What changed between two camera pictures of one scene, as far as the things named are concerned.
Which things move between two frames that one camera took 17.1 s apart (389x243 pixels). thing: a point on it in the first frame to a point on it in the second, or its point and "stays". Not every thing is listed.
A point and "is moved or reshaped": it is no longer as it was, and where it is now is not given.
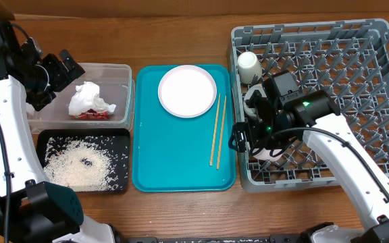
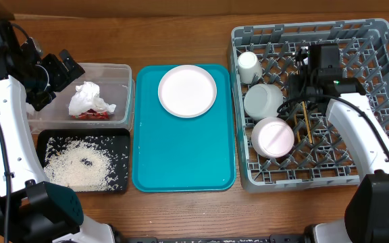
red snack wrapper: [92, 115] stays
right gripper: [256, 139] to [294, 84]
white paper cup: [249, 66] stays
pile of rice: [91, 162] stays
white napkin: [84, 98] stays
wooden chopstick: [221, 132] is moved or reshaped
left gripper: [63, 76] stays
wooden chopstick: [214, 131] to [298, 133]
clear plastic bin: [115, 83] stays
